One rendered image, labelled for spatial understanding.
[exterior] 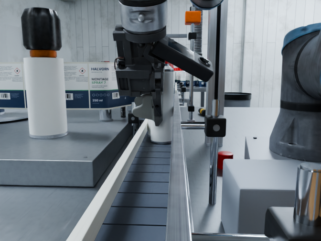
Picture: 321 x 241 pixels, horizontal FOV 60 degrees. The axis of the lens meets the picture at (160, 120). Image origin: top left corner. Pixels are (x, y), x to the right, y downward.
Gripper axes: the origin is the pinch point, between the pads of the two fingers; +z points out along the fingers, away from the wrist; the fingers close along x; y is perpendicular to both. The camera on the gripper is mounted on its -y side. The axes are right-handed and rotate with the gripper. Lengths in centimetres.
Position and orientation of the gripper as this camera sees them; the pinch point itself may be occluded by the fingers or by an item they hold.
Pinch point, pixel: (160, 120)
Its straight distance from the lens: 58.7
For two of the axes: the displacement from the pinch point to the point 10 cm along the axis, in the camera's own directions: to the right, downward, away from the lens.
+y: -10.0, -0.1, 0.5
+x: -0.5, 6.4, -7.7
